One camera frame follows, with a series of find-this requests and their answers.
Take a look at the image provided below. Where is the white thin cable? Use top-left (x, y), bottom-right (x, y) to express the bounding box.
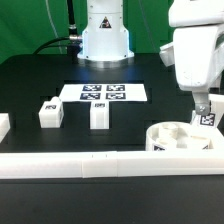
top-left (45, 0), bottom-right (64, 55)

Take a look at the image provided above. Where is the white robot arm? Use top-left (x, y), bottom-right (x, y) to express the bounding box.
top-left (78, 0), bottom-right (224, 115)

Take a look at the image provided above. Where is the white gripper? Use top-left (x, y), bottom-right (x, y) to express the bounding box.
top-left (160, 0), bottom-right (224, 116)

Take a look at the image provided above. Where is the white U-shaped fence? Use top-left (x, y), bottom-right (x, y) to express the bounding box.
top-left (0, 113), bottom-right (224, 179)

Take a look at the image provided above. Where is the black cable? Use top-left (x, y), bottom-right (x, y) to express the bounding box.
top-left (33, 35), bottom-right (83, 55)

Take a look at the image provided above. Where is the black upright cable connector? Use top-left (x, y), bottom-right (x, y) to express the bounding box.
top-left (66, 0), bottom-right (78, 35)

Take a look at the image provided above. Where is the white marker sheet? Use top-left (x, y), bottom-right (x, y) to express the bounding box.
top-left (59, 83), bottom-right (147, 102)

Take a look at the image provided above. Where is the white round stool seat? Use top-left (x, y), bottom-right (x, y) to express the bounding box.
top-left (145, 122), bottom-right (213, 151)

